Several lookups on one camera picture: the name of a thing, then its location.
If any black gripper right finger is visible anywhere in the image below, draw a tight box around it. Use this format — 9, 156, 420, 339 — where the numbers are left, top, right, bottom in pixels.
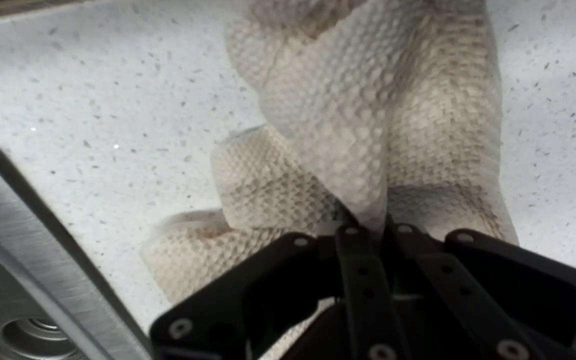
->
382, 220, 576, 360

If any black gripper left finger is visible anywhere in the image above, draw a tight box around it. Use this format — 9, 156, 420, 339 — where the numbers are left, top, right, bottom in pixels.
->
148, 225, 398, 360

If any beige waffle cloth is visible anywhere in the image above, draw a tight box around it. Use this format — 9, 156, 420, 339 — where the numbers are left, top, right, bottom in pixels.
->
139, 0, 520, 360

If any stainless steel double sink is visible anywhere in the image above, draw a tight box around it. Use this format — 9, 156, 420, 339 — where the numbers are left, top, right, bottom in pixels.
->
0, 136, 155, 360

